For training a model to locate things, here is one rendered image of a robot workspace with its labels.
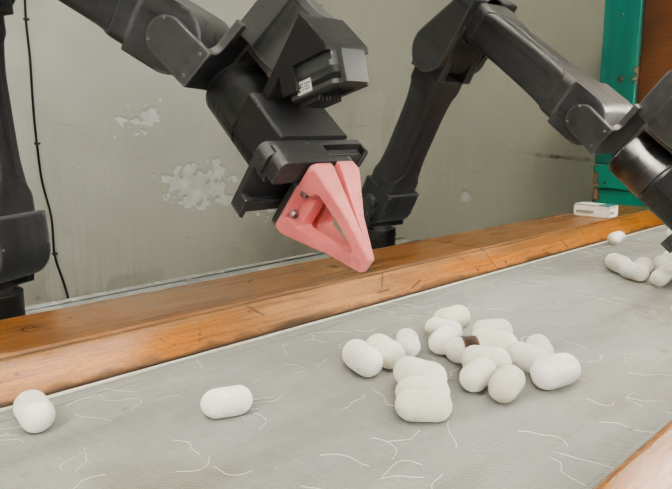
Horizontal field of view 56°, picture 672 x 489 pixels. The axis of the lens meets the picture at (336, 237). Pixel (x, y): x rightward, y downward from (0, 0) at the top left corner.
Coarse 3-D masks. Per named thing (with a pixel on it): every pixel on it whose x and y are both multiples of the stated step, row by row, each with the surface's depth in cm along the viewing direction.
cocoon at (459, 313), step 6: (456, 306) 53; (462, 306) 53; (438, 312) 52; (444, 312) 52; (450, 312) 52; (456, 312) 53; (462, 312) 53; (468, 312) 53; (444, 318) 52; (450, 318) 52; (456, 318) 52; (462, 318) 53; (468, 318) 53; (462, 324) 53
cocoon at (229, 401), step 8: (208, 392) 37; (216, 392) 37; (224, 392) 37; (232, 392) 37; (240, 392) 37; (248, 392) 37; (208, 400) 36; (216, 400) 36; (224, 400) 37; (232, 400) 37; (240, 400) 37; (248, 400) 37; (208, 408) 36; (216, 408) 36; (224, 408) 37; (232, 408) 37; (240, 408) 37; (248, 408) 37; (208, 416) 37; (216, 416) 37; (224, 416) 37
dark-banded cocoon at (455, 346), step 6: (480, 336) 46; (450, 342) 46; (456, 342) 45; (462, 342) 45; (480, 342) 45; (486, 342) 46; (450, 348) 45; (456, 348) 45; (462, 348) 45; (450, 354) 45; (456, 354) 45; (450, 360) 46; (456, 360) 45
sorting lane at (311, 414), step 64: (576, 256) 85; (640, 256) 85; (320, 320) 56; (384, 320) 56; (512, 320) 56; (576, 320) 56; (640, 320) 56; (128, 384) 42; (192, 384) 42; (256, 384) 42; (320, 384) 42; (384, 384) 42; (448, 384) 42; (576, 384) 42; (640, 384) 42; (0, 448) 34; (64, 448) 34; (128, 448) 34; (192, 448) 34; (256, 448) 34; (320, 448) 34; (384, 448) 34; (448, 448) 34; (512, 448) 34; (576, 448) 34
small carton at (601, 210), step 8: (576, 208) 106; (584, 208) 105; (592, 208) 104; (600, 208) 103; (608, 208) 102; (616, 208) 104; (592, 216) 105; (600, 216) 104; (608, 216) 103; (616, 216) 105
